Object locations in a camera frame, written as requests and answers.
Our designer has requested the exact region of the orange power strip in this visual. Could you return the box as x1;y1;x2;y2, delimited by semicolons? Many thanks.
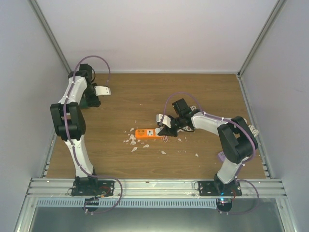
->
135;129;162;140

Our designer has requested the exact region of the green cube plug adapter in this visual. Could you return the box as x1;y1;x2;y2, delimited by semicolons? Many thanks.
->
79;96;89;109

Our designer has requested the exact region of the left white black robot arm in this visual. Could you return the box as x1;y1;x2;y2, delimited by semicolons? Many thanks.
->
50;63;101;195

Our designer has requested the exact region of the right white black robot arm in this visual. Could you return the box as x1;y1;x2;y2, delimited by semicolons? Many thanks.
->
156;98;258;196

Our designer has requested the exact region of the purple power strip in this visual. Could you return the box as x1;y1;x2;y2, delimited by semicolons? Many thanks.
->
218;151;226;162

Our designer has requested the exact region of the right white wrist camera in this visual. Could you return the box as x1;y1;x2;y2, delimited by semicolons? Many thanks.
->
156;114;171;128

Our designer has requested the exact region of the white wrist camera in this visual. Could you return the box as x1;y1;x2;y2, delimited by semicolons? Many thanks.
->
156;114;171;128
94;86;111;96

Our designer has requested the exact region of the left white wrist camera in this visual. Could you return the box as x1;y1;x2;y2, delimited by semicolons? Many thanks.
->
94;86;111;96

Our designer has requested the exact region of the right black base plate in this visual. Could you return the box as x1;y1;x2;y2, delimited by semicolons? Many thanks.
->
193;180;242;197

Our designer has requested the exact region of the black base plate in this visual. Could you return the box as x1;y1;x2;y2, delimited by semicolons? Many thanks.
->
67;177;115;197
193;180;242;197

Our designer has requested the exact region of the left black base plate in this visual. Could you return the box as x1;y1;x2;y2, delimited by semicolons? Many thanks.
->
67;177;115;197

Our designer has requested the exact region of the grey slotted cable duct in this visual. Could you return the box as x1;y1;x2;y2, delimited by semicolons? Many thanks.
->
37;198;217;209

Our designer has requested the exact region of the aluminium front rail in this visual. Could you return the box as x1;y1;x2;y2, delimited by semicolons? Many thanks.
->
26;178;287;199

